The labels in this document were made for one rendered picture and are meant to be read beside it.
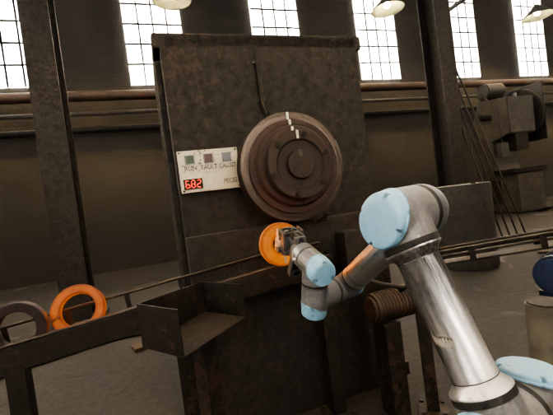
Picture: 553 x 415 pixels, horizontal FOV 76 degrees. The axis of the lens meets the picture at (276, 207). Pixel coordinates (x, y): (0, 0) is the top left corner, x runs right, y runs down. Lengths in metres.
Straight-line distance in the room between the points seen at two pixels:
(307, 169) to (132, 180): 6.31
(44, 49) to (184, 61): 2.83
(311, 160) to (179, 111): 0.61
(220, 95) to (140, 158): 6.01
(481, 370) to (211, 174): 1.20
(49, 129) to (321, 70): 2.99
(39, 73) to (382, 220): 3.96
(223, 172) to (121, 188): 6.07
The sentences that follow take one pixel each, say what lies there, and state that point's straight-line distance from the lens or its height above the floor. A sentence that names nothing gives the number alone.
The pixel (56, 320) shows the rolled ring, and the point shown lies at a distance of 1.55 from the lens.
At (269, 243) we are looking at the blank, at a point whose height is 0.84.
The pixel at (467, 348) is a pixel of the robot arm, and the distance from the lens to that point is 0.76.
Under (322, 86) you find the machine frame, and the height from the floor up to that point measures 1.50.
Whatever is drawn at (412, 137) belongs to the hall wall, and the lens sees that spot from 9.85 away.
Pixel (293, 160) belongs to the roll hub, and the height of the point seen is 1.13.
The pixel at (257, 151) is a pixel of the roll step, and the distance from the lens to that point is 1.47.
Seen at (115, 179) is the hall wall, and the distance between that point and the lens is 7.60.
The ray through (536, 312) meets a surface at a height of 0.50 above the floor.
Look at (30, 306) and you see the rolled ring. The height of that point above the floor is 0.73.
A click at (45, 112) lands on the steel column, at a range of 4.22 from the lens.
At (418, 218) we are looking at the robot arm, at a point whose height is 0.91.
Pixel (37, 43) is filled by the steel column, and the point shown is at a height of 2.79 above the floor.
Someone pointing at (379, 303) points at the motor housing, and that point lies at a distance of 1.57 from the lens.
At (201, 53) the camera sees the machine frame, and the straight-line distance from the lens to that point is 1.73.
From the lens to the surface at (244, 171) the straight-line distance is 1.46.
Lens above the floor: 0.99
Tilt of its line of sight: 1 degrees down
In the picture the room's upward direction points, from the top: 7 degrees counter-clockwise
